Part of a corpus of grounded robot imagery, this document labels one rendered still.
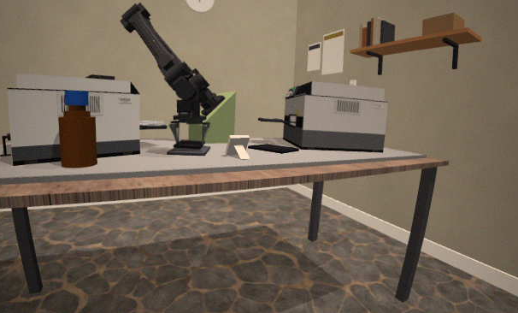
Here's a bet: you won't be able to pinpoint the white multiwell plate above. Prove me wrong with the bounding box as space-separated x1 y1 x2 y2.
139 121 165 126

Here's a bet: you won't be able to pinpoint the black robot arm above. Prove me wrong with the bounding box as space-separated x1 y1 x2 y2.
120 3 225 120

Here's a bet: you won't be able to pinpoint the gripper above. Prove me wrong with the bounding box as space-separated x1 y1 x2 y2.
169 115 210 145

